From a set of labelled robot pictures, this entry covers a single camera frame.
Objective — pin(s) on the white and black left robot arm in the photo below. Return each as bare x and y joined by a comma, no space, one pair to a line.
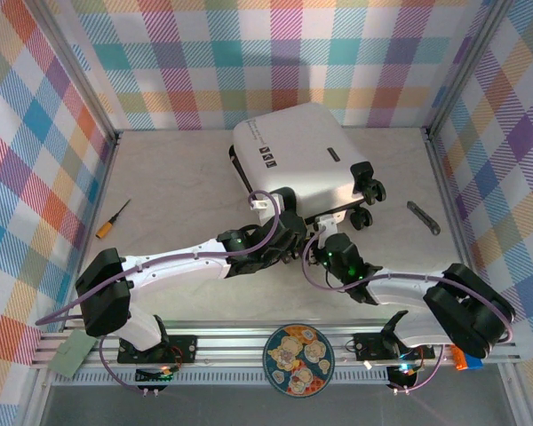
177,264

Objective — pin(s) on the aluminium frame post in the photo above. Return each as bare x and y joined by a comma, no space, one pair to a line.
79,71
464,66

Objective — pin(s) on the aluminium side rail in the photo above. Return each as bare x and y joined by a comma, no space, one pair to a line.
105,177
444,177

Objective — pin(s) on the orange and blue block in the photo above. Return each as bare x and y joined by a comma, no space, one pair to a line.
471,363

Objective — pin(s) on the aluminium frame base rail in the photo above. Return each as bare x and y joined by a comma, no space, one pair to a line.
231,344

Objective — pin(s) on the green card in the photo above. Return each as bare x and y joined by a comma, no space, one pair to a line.
72,355

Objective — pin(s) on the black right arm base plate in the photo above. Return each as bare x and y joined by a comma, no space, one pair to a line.
368,346

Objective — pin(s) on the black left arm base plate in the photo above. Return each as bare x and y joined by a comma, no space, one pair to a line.
184,348

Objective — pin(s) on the grey metal bar tool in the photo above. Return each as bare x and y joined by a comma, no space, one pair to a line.
426,218

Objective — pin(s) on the white hard-shell suitcase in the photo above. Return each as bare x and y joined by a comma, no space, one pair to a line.
302,151

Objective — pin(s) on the round bear-print tin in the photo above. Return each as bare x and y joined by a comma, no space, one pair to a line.
298,360

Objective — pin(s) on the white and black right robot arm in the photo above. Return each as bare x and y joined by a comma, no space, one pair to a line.
404,288

